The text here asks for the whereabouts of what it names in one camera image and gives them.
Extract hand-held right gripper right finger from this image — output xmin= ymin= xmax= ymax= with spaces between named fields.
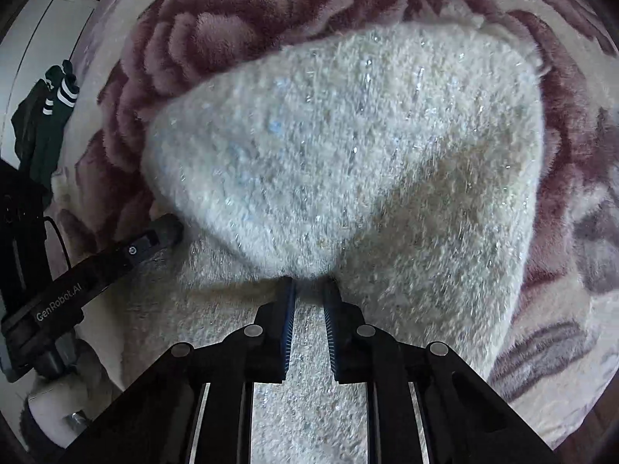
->
xmin=321 ymin=278 xmax=557 ymax=464

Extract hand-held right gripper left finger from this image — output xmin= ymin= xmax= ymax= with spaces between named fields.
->
xmin=58 ymin=275 xmax=297 ymax=464

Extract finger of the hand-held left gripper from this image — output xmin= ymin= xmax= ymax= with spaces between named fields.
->
xmin=97 ymin=213 xmax=183 ymax=276

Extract white fuzzy cardigan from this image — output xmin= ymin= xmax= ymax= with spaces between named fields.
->
xmin=118 ymin=22 xmax=547 ymax=464

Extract person's left forearm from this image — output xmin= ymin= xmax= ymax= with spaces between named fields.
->
xmin=22 ymin=336 xmax=124 ymax=448

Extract green striped-cuff garment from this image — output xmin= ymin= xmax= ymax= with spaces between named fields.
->
xmin=10 ymin=59 xmax=80 ymax=189

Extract white sliding-door wardrobe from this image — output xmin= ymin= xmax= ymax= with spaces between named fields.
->
xmin=0 ymin=0 xmax=100 ymax=165

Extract floral purple blanket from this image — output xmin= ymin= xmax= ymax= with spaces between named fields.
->
xmin=48 ymin=0 xmax=619 ymax=450

